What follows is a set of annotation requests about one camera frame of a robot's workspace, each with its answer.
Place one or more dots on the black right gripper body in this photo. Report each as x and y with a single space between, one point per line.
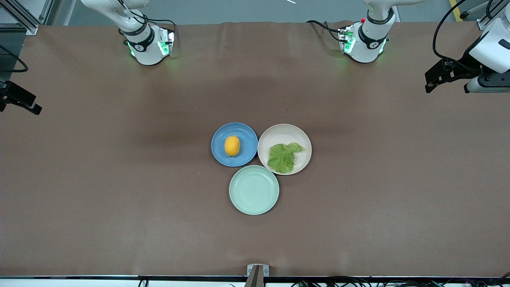
8 92

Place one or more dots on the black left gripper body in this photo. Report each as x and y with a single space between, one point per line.
464 63

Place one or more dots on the yellow lemon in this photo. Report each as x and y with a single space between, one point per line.
232 146

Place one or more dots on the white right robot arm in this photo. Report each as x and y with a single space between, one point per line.
145 50

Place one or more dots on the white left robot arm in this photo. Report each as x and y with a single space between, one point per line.
368 44

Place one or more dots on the green lettuce leaf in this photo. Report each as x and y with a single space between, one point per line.
282 158

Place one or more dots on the table cover sheet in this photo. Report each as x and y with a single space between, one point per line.
119 179

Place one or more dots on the beige round plate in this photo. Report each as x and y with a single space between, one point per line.
279 135

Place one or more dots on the blue round plate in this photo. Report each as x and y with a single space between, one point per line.
243 137

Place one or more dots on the pale green round plate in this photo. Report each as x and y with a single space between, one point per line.
254 190

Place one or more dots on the aluminium frame profile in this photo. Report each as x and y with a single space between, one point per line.
24 16

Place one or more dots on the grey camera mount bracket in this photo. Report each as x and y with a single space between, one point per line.
257 273

